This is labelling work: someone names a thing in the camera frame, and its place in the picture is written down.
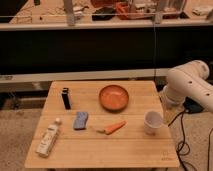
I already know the black standing eraser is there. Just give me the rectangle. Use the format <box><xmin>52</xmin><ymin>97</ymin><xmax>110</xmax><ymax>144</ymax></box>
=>
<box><xmin>61</xmin><ymin>87</ymin><xmax>71</xmax><ymax>110</ymax></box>

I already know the wooden table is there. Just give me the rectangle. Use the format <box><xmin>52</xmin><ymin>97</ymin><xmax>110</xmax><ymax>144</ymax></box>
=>
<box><xmin>25</xmin><ymin>81</ymin><xmax>179</xmax><ymax>169</ymax></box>

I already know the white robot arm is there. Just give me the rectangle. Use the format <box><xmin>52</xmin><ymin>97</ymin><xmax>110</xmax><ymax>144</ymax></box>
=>
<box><xmin>162</xmin><ymin>60</ymin><xmax>213</xmax><ymax>113</ymax></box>

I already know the white lotion bottle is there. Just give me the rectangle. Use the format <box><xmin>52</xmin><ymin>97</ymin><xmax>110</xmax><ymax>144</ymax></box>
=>
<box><xmin>36</xmin><ymin>118</ymin><xmax>62</xmax><ymax>157</ymax></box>

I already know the white cup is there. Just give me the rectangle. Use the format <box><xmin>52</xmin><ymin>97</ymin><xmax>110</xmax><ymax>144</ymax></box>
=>
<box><xmin>144</xmin><ymin>111</ymin><xmax>163</xmax><ymax>135</ymax></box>

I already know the black object on shelf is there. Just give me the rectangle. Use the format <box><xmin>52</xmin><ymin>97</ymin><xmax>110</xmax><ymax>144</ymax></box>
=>
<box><xmin>92</xmin><ymin>7</ymin><xmax>116</xmax><ymax>21</ymax></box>

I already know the black floor cable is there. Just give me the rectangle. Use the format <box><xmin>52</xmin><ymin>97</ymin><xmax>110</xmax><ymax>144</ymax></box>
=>
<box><xmin>167</xmin><ymin>109</ymin><xmax>213</xmax><ymax>171</ymax></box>

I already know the orange carrot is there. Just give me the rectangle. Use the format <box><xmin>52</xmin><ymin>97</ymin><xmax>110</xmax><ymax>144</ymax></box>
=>
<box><xmin>98</xmin><ymin>121</ymin><xmax>126</xmax><ymax>135</ymax></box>

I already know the orange tool on shelf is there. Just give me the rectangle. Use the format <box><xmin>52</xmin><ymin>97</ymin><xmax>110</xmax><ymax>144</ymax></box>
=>
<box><xmin>115</xmin><ymin>1</ymin><xmax>148</xmax><ymax>20</ymax></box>

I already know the blue sponge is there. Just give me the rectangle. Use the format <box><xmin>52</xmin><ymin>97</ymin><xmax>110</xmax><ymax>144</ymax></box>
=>
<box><xmin>73</xmin><ymin>112</ymin><xmax>88</xmax><ymax>130</ymax></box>

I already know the black box on floor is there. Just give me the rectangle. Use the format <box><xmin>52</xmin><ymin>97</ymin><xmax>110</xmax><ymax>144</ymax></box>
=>
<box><xmin>183</xmin><ymin>98</ymin><xmax>204</xmax><ymax>114</ymax></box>

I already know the orange bowl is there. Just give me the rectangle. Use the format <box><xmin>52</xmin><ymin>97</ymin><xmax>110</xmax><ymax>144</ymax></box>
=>
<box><xmin>99</xmin><ymin>85</ymin><xmax>129</xmax><ymax>111</ymax></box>

